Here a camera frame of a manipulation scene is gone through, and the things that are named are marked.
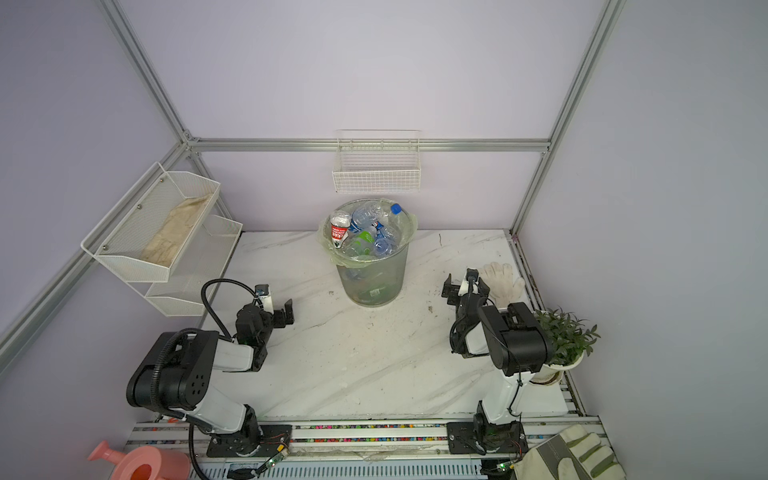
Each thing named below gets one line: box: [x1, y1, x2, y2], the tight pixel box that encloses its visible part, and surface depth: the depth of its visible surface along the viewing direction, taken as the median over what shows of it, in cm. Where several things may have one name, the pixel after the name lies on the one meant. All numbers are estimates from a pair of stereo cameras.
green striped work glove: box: [514, 424, 627, 480], surface depth 72 cm
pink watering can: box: [88, 440, 191, 480], surface depth 63 cm
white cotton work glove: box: [481, 262, 525, 309], surface depth 109 cm
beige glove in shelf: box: [140, 193, 211, 266], surface depth 81 cm
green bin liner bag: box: [317, 198, 418, 269], surface depth 80 cm
